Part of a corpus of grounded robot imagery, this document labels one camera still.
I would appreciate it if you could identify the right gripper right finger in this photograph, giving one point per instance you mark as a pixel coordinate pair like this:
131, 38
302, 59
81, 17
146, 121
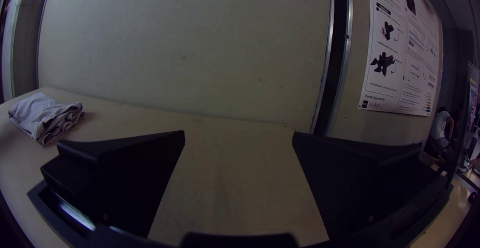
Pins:
360, 188

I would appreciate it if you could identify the roll-up banner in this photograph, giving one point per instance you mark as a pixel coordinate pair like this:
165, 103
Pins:
474, 102

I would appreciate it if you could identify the person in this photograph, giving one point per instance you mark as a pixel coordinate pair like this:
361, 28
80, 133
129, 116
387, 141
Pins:
440, 126

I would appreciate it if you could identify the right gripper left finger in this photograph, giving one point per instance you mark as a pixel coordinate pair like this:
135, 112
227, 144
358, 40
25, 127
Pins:
120, 180

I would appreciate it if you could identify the white t-shirt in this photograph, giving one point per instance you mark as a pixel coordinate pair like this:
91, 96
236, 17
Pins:
41, 117

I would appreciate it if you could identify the white wall poster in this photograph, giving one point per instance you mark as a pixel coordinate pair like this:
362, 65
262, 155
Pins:
412, 72

